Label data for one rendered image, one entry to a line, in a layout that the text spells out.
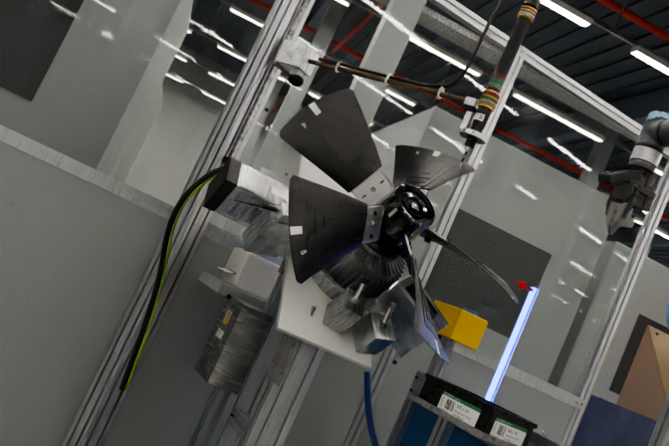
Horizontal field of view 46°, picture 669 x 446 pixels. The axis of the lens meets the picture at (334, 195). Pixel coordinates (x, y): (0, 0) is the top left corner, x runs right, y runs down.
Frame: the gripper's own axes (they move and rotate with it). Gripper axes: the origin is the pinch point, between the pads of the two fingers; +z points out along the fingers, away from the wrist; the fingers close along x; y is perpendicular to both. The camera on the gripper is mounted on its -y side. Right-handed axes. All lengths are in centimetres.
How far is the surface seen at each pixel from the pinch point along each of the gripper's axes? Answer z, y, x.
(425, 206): 19, -57, -4
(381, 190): 20, -66, 3
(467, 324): 39.0, -15.5, 21.2
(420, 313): 43, -58, -23
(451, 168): 4.4, -45.1, 12.6
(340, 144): 14, -78, 8
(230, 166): 31, -100, 9
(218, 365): 76, -76, 26
